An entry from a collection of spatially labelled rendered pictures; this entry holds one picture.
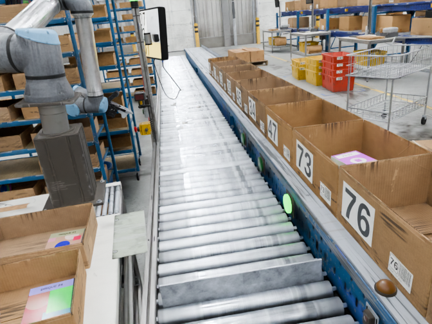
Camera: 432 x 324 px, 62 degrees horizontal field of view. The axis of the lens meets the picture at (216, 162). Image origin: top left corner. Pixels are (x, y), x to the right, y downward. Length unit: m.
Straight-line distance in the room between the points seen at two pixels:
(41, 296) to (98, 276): 0.17
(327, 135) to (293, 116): 0.39
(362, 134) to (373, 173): 0.43
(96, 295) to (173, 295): 0.24
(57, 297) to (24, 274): 0.15
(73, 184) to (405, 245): 1.30
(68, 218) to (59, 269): 0.31
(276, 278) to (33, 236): 0.93
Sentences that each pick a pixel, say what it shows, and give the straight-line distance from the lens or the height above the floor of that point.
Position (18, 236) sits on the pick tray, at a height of 0.76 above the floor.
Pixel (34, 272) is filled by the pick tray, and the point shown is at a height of 0.80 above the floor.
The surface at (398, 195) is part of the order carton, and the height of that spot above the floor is 0.93.
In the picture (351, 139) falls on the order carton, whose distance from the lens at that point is 1.52.
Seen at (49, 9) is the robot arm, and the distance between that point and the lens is 2.04.
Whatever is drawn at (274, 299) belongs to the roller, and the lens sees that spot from 1.06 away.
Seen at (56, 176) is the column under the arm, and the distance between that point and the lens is 1.67.
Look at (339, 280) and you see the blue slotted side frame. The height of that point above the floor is 0.74.
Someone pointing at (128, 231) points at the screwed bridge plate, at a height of 0.75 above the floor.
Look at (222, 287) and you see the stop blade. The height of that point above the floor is 0.77.
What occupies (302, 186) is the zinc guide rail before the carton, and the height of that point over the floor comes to 0.89.
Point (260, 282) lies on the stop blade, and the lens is 1.08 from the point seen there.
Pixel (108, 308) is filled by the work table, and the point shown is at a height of 0.75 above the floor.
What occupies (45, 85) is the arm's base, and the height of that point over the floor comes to 1.28.
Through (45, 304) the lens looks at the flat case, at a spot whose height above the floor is 0.77.
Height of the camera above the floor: 1.47
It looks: 22 degrees down
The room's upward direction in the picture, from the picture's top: 5 degrees counter-clockwise
